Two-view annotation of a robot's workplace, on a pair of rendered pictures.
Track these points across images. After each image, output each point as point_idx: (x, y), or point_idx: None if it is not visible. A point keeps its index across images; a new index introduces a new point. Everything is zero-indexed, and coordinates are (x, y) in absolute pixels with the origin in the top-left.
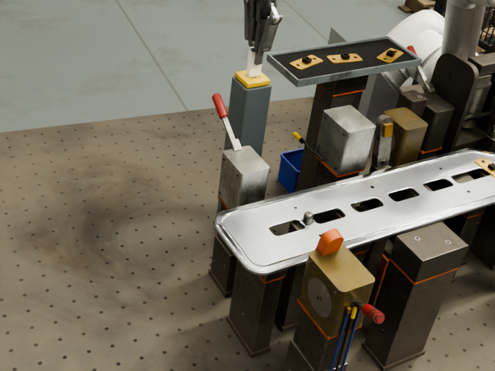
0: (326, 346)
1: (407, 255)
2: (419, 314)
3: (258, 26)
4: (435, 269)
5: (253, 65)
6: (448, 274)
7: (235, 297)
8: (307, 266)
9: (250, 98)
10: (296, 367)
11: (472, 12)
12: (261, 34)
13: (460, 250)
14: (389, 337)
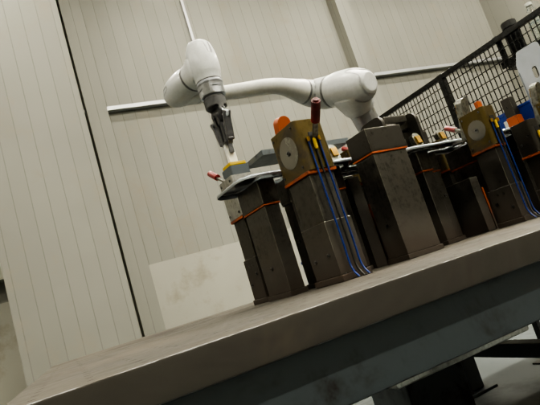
0: (314, 186)
1: (357, 141)
2: (402, 193)
3: (221, 127)
4: (382, 140)
5: (229, 154)
6: (401, 152)
7: (263, 266)
8: (274, 148)
9: (235, 171)
10: (315, 247)
11: (370, 118)
12: (224, 131)
13: (394, 127)
14: (393, 222)
